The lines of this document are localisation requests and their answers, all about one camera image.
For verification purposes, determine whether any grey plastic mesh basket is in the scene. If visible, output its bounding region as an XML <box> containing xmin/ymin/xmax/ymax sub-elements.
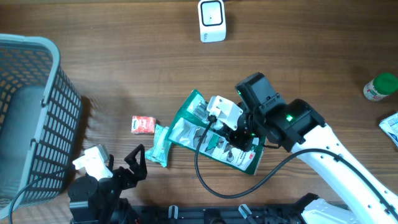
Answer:
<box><xmin>1</xmin><ymin>34</ymin><xmax>83</xmax><ymax>218</ymax></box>

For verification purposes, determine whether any white barcode scanner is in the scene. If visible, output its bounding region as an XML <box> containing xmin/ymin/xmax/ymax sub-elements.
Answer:
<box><xmin>198</xmin><ymin>0</ymin><xmax>226</xmax><ymax>43</ymax></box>

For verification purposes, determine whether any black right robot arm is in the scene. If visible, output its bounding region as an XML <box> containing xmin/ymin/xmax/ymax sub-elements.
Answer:
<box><xmin>229</xmin><ymin>72</ymin><xmax>397</xmax><ymax>223</ymax></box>

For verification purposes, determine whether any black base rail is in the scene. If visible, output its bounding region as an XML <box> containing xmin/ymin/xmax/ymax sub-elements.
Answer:
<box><xmin>133</xmin><ymin>204</ymin><xmax>303</xmax><ymax>224</ymax></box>

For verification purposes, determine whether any green lid jar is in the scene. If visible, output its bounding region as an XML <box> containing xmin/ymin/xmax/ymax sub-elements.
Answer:
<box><xmin>363</xmin><ymin>72</ymin><xmax>397</xmax><ymax>101</ymax></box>

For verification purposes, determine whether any white blue pouch pack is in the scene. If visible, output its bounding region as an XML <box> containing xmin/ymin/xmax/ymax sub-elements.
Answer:
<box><xmin>379</xmin><ymin>113</ymin><xmax>398</xmax><ymax>146</ymax></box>

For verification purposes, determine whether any red tissue pack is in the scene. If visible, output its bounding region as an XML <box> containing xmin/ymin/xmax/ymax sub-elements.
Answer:
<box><xmin>131</xmin><ymin>116</ymin><xmax>156</xmax><ymax>134</ymax></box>

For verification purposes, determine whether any green 3M gloves package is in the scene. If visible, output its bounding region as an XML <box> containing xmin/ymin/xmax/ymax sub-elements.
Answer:
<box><xmin>166</xmin><ymin>90</ymin><xmax>266</xmax><ymax>175</ymax></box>

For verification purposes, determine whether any teal white pack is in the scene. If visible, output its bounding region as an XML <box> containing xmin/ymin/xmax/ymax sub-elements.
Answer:
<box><xmin>145</xmin><ymin>124</ymin><xmax>172</xmax><ymax>167</ymax></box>

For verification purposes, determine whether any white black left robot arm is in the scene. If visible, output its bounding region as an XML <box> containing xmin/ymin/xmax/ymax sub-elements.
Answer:
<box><xmin>68</xmin><ymin>144</ymin><xmax>147</xmax><ymax>224</ymax></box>

